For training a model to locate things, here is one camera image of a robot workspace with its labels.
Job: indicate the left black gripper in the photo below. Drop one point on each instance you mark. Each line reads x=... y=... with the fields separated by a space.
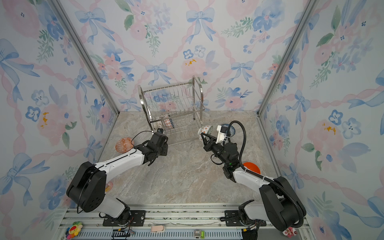
x=165 y=149

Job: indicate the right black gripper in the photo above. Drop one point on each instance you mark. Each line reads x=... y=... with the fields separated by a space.
x=208 y=146

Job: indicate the pale green patterned bowl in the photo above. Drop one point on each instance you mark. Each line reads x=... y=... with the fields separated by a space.
x=206 y=130

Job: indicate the white maroon patterned bowl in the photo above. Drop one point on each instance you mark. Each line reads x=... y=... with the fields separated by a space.
x=159 y=124

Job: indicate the dark blue patterned bowl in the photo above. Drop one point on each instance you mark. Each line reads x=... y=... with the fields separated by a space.
x=169 y=123

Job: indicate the orange patterned bowl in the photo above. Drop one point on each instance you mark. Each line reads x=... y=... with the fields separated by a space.
x=124 y=145

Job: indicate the blue white floral bowl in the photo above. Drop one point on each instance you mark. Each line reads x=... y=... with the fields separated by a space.
x=228 y=130

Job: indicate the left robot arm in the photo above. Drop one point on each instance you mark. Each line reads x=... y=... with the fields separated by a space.
x=88 y=187

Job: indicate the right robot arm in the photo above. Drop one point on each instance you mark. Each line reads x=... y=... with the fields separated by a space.
x=281 y=206

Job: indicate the plain orange bowl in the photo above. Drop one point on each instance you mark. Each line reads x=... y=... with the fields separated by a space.
x=252 y=167

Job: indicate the pink white cup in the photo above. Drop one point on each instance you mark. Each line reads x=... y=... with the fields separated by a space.
x=109 y=186

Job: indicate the pink eraser block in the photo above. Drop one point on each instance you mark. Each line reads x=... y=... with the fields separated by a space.
x=158 y=229

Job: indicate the small green device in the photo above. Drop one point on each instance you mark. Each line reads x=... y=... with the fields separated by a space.
x=199 y=234

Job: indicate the colourful flower toy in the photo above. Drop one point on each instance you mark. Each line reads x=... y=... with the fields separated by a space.
x=74 y=230

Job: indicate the pink plush toy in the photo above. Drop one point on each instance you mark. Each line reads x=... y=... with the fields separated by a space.
x=290 y=232

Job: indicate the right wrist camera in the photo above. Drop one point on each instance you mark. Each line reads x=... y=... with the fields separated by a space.
x=221 y=137

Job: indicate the chrome wire dish rack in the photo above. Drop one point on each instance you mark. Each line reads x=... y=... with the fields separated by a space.
x=183 y=103

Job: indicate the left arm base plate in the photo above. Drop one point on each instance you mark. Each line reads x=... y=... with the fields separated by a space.
x=135 y=218

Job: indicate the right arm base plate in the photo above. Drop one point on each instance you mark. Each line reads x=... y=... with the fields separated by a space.
x=231 y=218

